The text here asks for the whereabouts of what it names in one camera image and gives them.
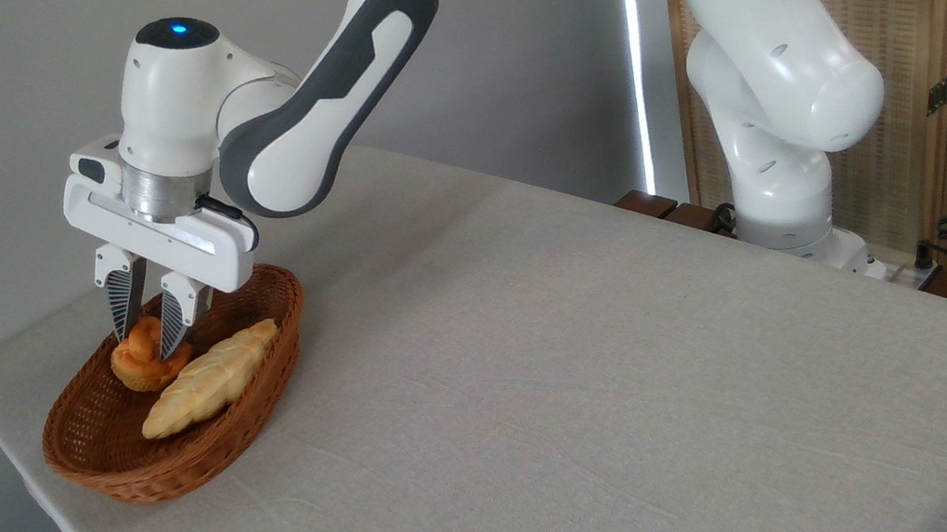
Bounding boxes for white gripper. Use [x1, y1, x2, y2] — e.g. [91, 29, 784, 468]
[54, 116, 277, 372]

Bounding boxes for round golden bread roll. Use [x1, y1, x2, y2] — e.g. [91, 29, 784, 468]
[105, 311, 200, 398]

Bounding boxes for long braided bread loaf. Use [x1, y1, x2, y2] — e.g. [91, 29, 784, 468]
[129, 318, 293, 442]

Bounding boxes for brown wicker basket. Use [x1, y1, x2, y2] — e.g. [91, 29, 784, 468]
[20, 257, 331, 519]

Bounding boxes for beige tablecloth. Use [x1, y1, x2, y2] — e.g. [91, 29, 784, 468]
[0, 57, 947, 532]

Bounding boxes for dark wooden board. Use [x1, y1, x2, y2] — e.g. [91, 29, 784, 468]
[613, 175, 737, 254]

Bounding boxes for white power strip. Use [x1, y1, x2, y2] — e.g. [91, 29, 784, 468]
[864, 245, 947, 298]

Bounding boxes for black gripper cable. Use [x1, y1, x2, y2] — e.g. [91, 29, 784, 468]
[193, 188, 256, 239]

